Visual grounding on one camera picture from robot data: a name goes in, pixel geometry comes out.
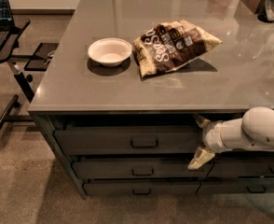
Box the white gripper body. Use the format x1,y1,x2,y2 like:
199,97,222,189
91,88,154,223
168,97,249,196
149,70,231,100
202,120,231,153

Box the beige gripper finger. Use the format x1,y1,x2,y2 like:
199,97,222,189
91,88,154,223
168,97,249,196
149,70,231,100
187,147,215,170
194,114,211,129

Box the grey drawer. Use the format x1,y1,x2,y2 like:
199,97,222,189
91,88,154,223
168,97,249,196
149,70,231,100
208,152,274,178
54,126,201,155
72,157,212,179
198,180,274,194
83,179,200,196

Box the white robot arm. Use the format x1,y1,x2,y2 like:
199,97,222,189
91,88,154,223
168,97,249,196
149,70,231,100
187,107,274,170

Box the grey cabinet counter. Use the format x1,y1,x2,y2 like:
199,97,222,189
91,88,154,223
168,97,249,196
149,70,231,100
29,0,274,197

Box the brown chip bag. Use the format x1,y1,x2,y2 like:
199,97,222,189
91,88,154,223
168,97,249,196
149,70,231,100
132,20,222,77

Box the white paper bowl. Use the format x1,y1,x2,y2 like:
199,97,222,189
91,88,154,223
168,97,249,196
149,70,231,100
88,38,132,67

